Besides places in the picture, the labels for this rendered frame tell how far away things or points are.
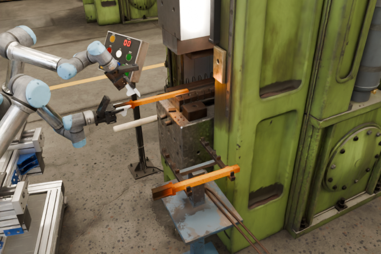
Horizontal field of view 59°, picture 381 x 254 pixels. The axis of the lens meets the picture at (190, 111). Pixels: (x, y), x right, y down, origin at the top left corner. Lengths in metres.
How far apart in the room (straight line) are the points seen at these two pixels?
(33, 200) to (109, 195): 0.56
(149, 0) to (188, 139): 5.13
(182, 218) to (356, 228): 1.44
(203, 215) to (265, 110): 0.60
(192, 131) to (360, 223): 1.47
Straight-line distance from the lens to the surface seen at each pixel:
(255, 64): 1.57
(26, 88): 1.61
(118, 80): 1.79
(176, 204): 1.74
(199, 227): 1.64
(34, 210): 2.59
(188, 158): 1.99
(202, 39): 1.85
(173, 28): 1.79
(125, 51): 2.35
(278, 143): 2.04
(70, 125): 1.84
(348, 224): 2.75
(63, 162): 3.26
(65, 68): 1.66
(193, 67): 2.20
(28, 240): 2.42
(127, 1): 6.73
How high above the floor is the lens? 1.95
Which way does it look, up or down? 32 degrees down
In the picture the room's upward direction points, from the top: 1 degrees counter-clockwise
